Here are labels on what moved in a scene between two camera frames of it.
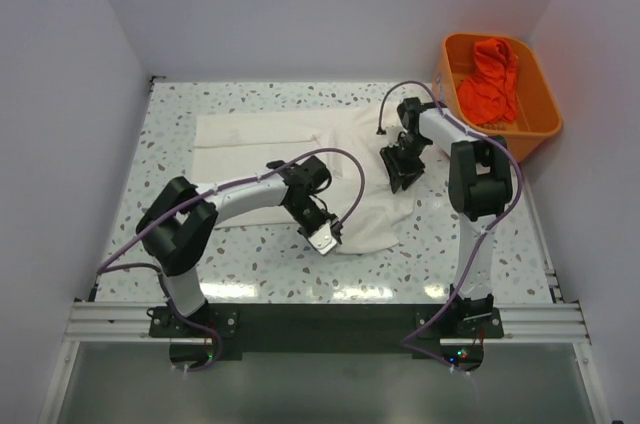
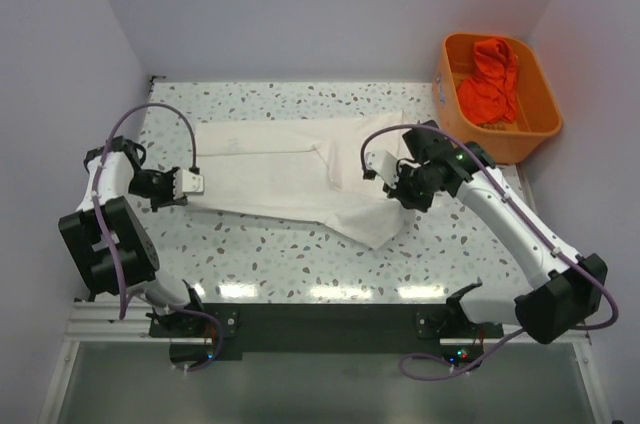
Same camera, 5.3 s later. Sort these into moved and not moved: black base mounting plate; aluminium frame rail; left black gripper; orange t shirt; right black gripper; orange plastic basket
Moved: right black gripper; left black gripper
Not moved: black base mounting plate; aluminium frame rail; orange t shirt; orange plastic basket
